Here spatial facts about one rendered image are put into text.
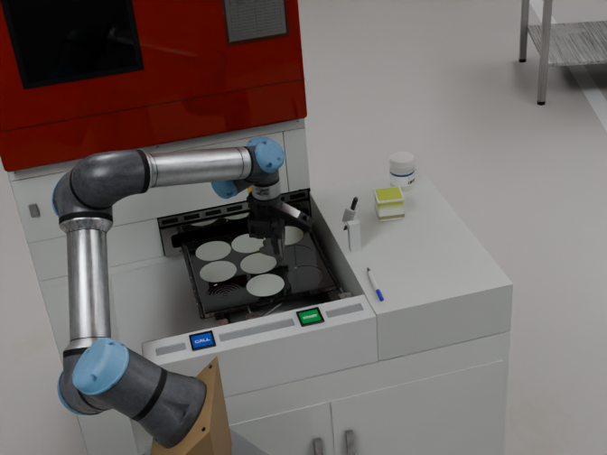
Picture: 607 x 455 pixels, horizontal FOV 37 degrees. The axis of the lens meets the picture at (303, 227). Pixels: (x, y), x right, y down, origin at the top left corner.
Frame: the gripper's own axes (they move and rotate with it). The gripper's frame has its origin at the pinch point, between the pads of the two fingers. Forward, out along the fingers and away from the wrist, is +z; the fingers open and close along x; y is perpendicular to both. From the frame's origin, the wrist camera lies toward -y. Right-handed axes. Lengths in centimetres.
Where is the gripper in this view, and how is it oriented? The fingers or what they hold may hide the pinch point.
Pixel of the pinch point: (281, 258)
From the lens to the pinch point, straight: 245.4
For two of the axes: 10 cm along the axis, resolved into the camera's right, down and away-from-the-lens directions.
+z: 0.8, 8.4, 5.3
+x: -2.2, 5.3, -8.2
